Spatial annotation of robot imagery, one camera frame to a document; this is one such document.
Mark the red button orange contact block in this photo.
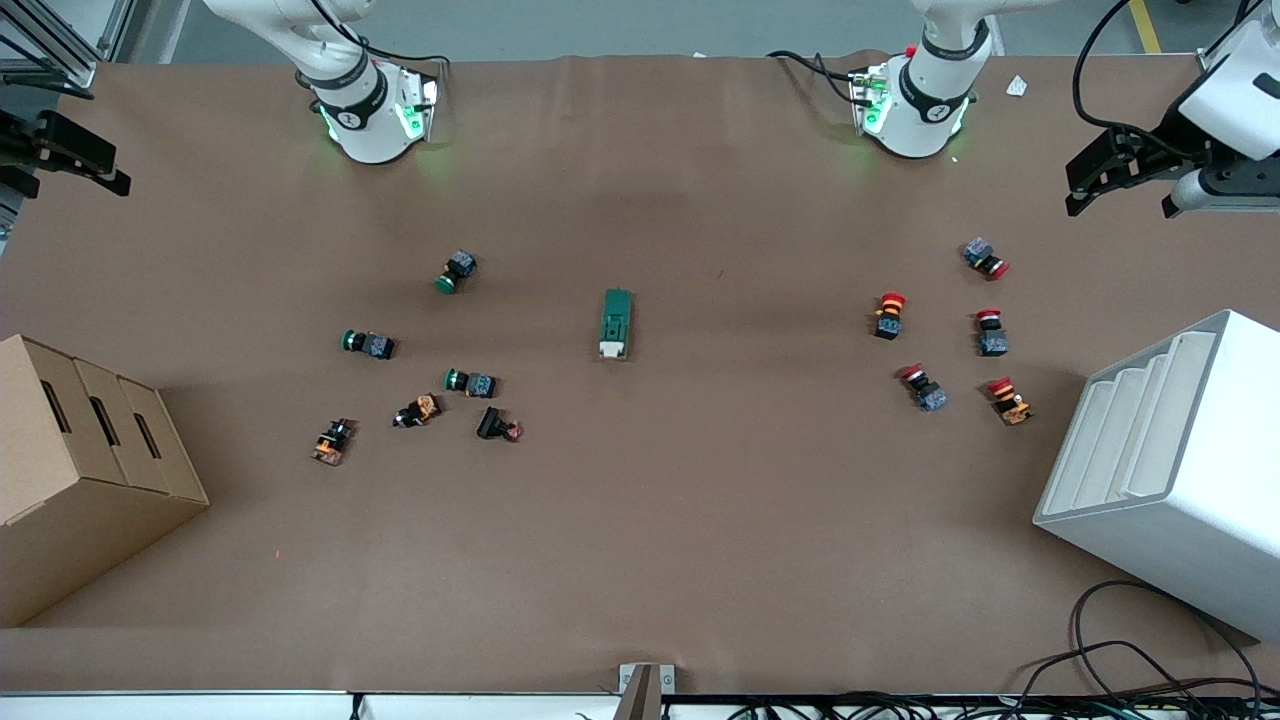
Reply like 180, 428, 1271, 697
985, 376, 1034, 427

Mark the cardboard box with slots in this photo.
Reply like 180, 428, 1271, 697
0, 334, 210, 629

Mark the green load switch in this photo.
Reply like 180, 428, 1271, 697
598, 288, 635, 362

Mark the brown table mat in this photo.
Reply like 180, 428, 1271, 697
0, 52, 1280, 697

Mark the black cable bundle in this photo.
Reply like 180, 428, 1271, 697
725, 688, 1280, 720

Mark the black base connector cable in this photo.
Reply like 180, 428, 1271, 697
768, 50, 863, 87

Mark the base connector plate green light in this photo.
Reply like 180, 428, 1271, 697
395, 68, 442, 142
849, 65, 893, 138

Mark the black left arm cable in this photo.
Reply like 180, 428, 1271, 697
1073, 0, 1201, 136

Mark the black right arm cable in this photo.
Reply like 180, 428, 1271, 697
308, 0, 448, 69

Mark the grey metal bracket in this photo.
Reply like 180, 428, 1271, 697
618, 663, 677, 720

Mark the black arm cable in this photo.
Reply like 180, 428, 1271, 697
308, 0, 448, 69
1073, 0, 1201, 136

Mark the black looped cable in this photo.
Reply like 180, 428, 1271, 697
1068, 580, 1263, 703

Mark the white compartment bin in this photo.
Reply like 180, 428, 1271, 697
1033, 309, 1280, 643

